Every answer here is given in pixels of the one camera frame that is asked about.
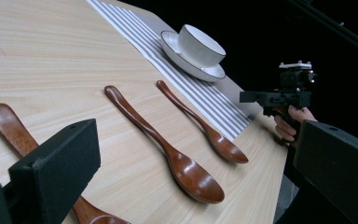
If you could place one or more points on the white bowl with dark rim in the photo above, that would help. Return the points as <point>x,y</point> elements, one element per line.
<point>199,46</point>

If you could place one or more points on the slim brown wooden spoon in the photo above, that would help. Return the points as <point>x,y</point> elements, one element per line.
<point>227,149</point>

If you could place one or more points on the black metal stand bar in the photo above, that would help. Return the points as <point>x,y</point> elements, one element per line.
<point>338,26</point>

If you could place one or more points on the white plate with dark rim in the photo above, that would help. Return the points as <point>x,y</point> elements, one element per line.
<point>171,43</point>

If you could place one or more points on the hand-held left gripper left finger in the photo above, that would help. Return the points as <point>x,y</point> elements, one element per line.
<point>59,161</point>

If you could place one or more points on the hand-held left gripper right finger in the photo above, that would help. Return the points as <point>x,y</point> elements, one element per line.
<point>338,168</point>

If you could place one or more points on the grey white striped placemat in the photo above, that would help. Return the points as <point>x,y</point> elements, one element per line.
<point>205,96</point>

